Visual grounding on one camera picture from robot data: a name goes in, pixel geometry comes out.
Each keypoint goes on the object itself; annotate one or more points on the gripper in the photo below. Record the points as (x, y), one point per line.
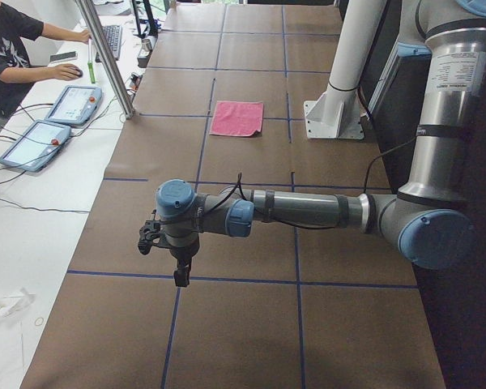
(182, 255)

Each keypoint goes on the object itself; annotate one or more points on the pink and grey towel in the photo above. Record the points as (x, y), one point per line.
(237, 119)

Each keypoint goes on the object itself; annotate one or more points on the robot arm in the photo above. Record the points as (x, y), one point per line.
(424, 219)

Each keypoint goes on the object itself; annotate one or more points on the person hand on mouse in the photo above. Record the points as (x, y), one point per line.
(64, 72)

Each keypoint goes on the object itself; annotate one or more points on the brown paper table cover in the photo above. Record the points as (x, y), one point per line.
(282, 308)

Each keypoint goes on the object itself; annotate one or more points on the crumpled white tissue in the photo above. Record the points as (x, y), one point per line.
(16, 302)

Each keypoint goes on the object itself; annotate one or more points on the near teach pendant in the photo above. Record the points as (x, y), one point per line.
(36, 147)

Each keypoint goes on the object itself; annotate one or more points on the teach pendant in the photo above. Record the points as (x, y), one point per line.
(36, 147)
(75, 105)

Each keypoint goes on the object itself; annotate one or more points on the far teach pendant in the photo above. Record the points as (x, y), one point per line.
(75, 105)

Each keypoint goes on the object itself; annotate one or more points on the orange black connector box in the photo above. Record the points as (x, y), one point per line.
(135, 80)

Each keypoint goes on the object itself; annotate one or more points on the metal cup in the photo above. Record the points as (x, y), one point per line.
(146, 45)

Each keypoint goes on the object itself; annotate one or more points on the smartphone on desk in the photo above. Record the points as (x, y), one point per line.
(63, 57)

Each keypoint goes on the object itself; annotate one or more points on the black keyboard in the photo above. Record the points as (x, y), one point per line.
(113, 36)

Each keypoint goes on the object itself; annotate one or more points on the seated person black shirt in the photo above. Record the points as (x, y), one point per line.
(17, 74)

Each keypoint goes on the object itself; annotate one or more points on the white support column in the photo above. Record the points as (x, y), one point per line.
(359, 28)

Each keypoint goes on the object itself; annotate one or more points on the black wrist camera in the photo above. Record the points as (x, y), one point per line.
(149, 233)

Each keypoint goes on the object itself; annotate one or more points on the white column base plate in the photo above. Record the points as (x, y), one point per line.
(334, 115)

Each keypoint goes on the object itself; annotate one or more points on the green handled tool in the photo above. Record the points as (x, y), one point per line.
(90, 62)

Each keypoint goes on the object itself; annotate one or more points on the aluminium frame post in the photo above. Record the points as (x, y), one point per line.
(88, 12)

